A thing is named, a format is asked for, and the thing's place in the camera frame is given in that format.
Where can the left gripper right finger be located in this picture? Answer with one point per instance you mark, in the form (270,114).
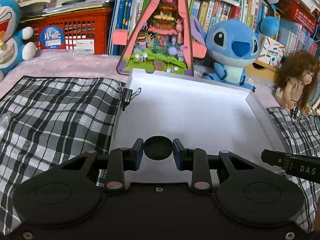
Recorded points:
(194,160)

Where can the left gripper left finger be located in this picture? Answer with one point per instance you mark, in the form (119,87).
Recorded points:
(120,160)

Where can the black round lid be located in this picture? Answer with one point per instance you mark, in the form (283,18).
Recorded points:
(158,148)

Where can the white shallow cardboard box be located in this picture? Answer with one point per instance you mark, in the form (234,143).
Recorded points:
(204,114)

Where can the black binder clip on box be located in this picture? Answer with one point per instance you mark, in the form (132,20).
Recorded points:
(127,96)

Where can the black white plaid cloth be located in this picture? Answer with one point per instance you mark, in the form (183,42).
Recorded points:
(57,131)

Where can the brown haired doll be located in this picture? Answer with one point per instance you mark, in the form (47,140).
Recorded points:
(297,81)

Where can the wooden drawer box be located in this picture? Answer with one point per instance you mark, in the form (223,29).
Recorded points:
(263,70)

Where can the white pencil pattern box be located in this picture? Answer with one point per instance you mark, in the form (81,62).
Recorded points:
(271,51)

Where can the Stitch plush toy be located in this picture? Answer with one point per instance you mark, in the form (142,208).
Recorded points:
(232,45)

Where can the pink triangular miniature house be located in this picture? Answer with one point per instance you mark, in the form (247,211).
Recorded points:
(160,41)

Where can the red plastic crate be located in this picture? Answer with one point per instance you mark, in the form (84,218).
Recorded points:
(83,30)

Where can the Doraemon plush toy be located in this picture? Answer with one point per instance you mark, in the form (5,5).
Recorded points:
(13,48)

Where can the row of shelf books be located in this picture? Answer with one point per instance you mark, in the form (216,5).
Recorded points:
(210,12)

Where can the red basket on shelf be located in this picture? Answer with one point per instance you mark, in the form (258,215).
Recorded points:
(295,11)

